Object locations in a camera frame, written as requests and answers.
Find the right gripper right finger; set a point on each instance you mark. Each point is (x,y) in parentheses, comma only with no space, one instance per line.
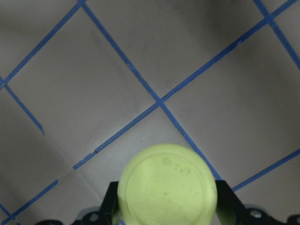
(231,211)

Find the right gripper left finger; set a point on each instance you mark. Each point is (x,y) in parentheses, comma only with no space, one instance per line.
(108,213)

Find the yellow plastic cup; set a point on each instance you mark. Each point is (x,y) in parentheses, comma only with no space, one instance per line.
(167,184)

